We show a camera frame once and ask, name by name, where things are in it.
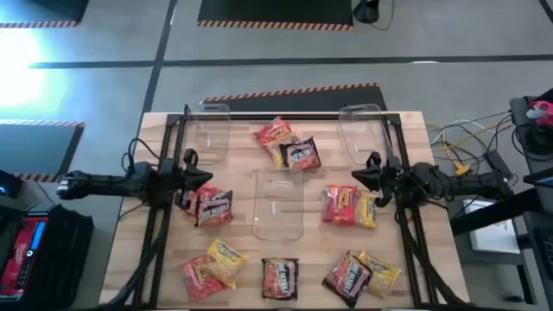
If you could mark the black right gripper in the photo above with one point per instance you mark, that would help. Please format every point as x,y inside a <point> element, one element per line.
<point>388,181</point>

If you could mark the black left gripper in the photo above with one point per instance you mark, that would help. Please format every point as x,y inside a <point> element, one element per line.
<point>179,181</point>

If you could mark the red Maruchan noodle pack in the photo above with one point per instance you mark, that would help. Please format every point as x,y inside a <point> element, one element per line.
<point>272,131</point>
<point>205,192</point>
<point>194,283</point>
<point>340,205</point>

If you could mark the clear plastic bin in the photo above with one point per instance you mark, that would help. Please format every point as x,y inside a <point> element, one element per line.
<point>276,216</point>
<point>211,138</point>
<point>358,129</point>

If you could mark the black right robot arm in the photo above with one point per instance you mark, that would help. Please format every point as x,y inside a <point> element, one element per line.
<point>466,183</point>

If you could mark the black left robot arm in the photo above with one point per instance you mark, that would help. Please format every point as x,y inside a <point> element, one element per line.
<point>103,185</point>

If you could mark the black power brick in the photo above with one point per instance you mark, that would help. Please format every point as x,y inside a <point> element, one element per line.
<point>497,164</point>

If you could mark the white board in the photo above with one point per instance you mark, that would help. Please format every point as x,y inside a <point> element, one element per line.
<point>492,237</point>

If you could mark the black stand base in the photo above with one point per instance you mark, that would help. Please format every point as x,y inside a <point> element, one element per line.
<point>366,10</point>

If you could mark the pink object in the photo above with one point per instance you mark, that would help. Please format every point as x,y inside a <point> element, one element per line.
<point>542,110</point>

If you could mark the blue-lit black device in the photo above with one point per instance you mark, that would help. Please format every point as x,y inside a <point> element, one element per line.
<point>8,185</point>

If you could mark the red black computer tower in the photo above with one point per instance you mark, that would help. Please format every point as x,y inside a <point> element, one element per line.
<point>26,259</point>

